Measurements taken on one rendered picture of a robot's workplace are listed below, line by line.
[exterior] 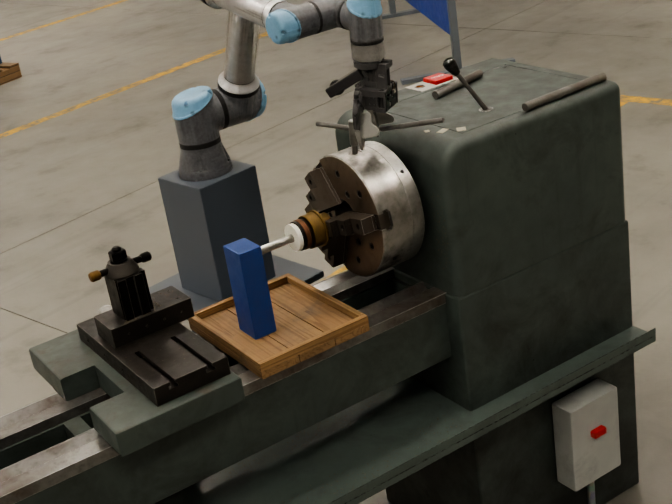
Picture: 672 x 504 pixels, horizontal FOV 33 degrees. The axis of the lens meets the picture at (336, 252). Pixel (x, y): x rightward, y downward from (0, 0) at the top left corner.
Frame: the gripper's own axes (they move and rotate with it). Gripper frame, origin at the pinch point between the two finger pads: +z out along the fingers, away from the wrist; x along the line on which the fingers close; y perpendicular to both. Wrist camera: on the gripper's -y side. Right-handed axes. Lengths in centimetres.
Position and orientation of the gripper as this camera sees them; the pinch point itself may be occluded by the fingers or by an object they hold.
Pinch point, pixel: (367, 138)
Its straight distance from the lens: 268.4
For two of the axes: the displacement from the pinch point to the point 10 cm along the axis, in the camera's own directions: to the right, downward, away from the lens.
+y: 8.9, 1.5, -4.4
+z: 0.9, 8.7, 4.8
